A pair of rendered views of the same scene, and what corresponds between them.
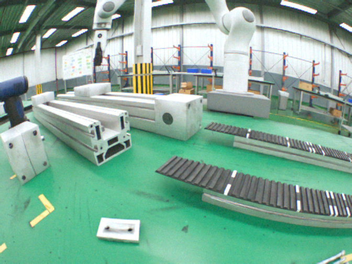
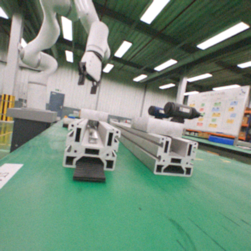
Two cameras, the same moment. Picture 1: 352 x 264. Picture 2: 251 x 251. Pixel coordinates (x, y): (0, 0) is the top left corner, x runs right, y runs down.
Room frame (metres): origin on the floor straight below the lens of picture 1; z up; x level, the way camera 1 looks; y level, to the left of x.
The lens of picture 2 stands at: (1.00, 0.95, 0.89)
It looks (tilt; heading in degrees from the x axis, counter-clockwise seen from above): 3 degrees down; 225
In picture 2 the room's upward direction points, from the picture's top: 10 degrees clockwise
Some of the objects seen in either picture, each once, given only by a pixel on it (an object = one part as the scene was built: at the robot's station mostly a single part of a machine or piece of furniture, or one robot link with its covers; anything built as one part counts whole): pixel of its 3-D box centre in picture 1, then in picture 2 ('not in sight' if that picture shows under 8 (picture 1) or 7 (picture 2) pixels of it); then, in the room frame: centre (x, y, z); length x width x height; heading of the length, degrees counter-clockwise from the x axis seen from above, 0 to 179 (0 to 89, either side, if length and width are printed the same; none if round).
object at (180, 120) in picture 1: (182, 113); not in sight; (0.43, -0.02, 0.83); 0.12 x 0.09 x 0.10; 149
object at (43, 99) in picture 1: (42, 100); (152, 129); (0.61, 0.68, 0.87); 0.16 x 0.11 x 0.07; 59
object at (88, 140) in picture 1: (55, 114); (130, 134); (0.48, 0.47, 0.82); 0.80 x 0.10 x 0.09; 59
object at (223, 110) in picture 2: not in sight; (205, 130); (-2.83, -0.09, 0.97); 1.50 x 0.50 x 1.95; 66
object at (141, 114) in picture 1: (92, 102); (91, 128); (0.65, 0.37, 0.82); 0.80 x 0.10 x 0.09; 59
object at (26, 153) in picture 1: (26, 147); not in sight; (0.20, 0.33, 0.83); 0.11 x 0.10 x 0.10; 160
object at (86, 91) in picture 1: (91, 92); (93, 118); (0.65, 0.37, 0.87); 0.16 x 0.11 x 0.07; 59
